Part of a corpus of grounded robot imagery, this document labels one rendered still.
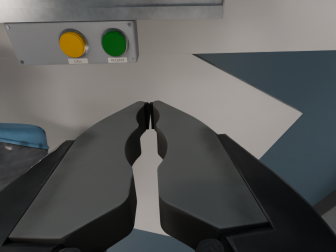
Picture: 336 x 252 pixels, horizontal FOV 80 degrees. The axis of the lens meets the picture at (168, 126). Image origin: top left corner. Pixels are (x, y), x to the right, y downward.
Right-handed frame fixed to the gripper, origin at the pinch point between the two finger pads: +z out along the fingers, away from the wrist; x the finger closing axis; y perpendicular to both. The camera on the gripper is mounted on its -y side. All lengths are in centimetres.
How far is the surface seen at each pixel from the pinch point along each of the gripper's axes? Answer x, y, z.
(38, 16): -18.1, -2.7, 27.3
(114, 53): -6.7, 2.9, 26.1
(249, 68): 63, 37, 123
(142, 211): -7, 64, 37
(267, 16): 24.4, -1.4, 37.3
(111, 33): -6.8, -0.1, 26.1
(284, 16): 28.1, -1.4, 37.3
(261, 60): 70, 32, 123
